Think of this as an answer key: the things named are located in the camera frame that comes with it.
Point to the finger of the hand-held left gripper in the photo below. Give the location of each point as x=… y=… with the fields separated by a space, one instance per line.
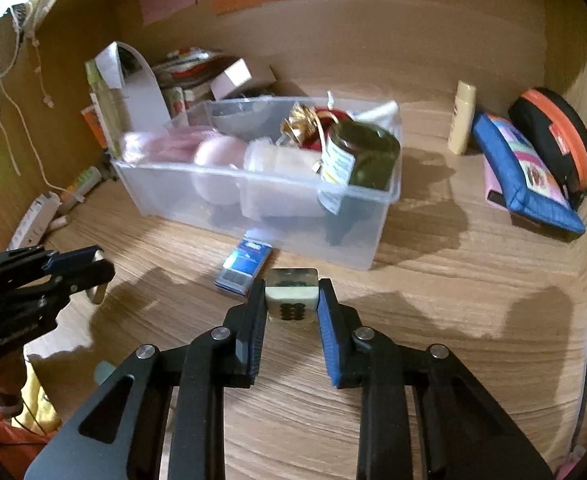
x=63 y=257
x=83 y=277

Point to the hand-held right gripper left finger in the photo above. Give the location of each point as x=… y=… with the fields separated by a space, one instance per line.
x=251 y=332

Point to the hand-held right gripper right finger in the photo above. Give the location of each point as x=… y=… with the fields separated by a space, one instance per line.
x=329 y=340

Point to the mahjong tile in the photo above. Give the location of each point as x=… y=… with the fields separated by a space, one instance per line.
x=292 y=295

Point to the clear plastic storage bin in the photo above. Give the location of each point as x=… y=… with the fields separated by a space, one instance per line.
x=293 y=232

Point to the pink fluffy cloth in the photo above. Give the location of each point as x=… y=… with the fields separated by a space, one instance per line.
x=163 y=145

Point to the pink round device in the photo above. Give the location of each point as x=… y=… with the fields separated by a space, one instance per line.
x=218 y=160

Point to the green glass bottle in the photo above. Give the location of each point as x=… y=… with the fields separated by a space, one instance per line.
x=368 y=155

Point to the red ornament with gold ribbon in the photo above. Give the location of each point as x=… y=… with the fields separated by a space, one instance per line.
x=303 y=127

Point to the wooden desktop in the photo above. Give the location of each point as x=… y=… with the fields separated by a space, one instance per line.
x=448 y=310

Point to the white cardboard box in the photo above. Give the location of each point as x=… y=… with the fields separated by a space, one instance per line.
x=35 y=220

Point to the blue battery pack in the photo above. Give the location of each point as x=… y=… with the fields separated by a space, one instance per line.
x=246 y=260

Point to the green white tube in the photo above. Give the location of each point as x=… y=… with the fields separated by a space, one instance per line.
x=83 y=182

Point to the yellow cloth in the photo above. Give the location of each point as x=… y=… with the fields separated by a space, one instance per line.
x=40 y=405

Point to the orange box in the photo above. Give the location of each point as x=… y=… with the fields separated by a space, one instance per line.
x=93 y=127

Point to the green tube bottle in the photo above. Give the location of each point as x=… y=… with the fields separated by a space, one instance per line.
x=105 y=110

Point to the clear bottle with beige contents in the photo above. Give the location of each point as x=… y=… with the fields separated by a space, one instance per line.
x=283 y=180

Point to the white curved holder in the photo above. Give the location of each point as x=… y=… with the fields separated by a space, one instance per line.
x=143 y=90

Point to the clear plastic bowl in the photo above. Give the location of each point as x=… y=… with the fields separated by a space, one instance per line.
x=243 y=120

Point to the stack of colourful packets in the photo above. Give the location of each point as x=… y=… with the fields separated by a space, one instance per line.
x=188 y=70

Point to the pink flat case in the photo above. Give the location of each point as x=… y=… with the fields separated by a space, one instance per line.
x=496 y=185

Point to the blue fabric pouch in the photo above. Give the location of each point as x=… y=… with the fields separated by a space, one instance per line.
x=518 y=180

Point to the small pink white box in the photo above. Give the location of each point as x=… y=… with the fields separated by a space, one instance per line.
x=238 y=77

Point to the pale yellow bottle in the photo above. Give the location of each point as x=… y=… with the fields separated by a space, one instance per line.
x=462 y=120

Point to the black orange zip case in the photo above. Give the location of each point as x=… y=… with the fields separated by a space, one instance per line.
x=553 y=125

